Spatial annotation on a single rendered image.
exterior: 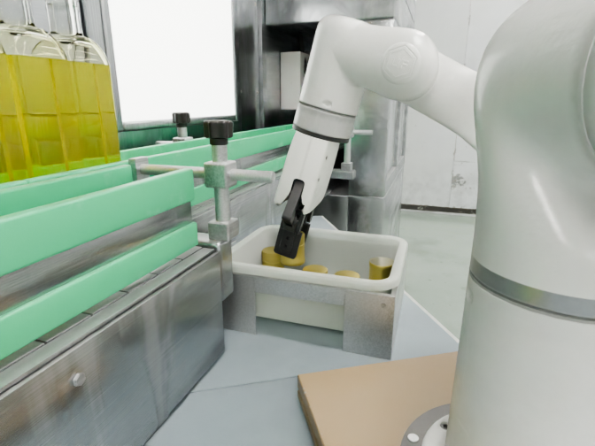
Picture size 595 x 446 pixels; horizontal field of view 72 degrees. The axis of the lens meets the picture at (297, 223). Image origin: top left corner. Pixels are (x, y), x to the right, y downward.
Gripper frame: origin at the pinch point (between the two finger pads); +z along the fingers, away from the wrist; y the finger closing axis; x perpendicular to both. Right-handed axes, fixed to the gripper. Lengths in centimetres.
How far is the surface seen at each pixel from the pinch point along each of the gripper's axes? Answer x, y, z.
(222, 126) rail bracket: -6.6, 14.8, -15.0
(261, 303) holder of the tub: 0.7, 10.9, 4.8
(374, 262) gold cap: 12.0, -2.9, 0.5
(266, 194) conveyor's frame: -11.2, -19.3, 1.6
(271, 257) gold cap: -2.3, -0.2, 4.1
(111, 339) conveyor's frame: -4.2, 31.8, -1.5
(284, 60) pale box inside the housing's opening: -35, -83, -22
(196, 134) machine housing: -34.6, -32.1, -2.3
